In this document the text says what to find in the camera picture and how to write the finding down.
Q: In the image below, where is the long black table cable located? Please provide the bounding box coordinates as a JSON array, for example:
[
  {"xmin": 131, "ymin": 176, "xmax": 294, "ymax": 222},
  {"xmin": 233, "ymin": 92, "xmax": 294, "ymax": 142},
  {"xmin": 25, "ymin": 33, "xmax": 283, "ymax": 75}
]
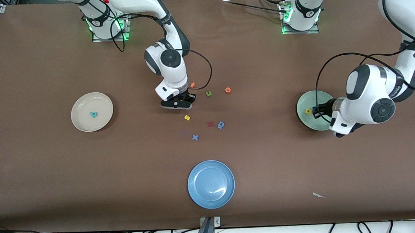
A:
[{"xmin": 221, "ymin": 0, "xmax": 284, "ymax": 19}]

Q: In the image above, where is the blue plate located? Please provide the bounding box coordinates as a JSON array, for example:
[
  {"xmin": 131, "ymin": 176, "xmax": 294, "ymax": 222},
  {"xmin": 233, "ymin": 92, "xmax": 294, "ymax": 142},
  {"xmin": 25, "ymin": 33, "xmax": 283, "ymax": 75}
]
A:
[{"xmin": 186, "ymin": 159, "xmax": 237, "ymax": 211}]

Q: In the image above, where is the green plate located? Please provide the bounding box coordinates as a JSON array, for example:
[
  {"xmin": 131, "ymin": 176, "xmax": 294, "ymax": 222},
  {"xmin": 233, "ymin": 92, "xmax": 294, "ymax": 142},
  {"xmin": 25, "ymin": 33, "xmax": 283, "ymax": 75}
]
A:
[{"xmin": 295, "ymin": 89, "xmax": 338, "ymax": 133}]

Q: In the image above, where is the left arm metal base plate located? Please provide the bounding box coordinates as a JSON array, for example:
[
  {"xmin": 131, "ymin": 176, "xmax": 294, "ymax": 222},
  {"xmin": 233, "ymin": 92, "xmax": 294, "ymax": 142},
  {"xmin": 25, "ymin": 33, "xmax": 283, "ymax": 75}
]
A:
[{"xmin": 279, "ymin": 0, "xmax": 320, "ymax": 36}]

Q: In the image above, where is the beige brown plate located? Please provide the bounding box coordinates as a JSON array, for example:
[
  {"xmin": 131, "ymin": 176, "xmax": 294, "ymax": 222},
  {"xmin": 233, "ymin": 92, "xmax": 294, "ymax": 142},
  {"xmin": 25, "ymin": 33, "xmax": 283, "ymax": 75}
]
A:
[{"xmin": 70, "ymin": 91, "xmax": 115, "ymax": 133}]

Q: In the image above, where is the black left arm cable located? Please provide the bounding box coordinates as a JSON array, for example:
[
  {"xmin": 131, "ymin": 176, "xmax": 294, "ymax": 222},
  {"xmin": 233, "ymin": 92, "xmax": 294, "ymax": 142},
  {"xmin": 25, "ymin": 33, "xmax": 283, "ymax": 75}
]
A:
[{"xmin": 310, "ymin": 0, "xmax": 415, "ymax": 115}]

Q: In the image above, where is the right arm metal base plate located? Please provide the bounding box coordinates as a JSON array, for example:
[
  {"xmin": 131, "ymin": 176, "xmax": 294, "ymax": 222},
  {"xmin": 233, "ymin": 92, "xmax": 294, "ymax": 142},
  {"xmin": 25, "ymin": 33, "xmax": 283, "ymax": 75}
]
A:
[{"xmin": 90, "ymin": 8, "xmax": 131, "ymax": 43}]

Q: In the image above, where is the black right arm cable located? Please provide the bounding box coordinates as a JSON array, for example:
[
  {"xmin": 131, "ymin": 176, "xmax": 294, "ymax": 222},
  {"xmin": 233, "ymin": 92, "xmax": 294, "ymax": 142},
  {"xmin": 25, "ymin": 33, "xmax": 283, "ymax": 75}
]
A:
[{"xmin": 107, "ymin": 1, "xmax": 214, "ymax": 96}]

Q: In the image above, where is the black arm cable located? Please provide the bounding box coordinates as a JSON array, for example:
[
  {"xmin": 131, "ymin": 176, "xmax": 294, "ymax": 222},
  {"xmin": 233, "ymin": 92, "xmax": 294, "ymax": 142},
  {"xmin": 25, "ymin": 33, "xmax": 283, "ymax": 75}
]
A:
[
  {"xmin": 107, "ymin": 1, "xmax": 214, "ymax": 96},
  {"xmin": 310, "ymin": 0, "xmax": 415, "ymax": 115}
]

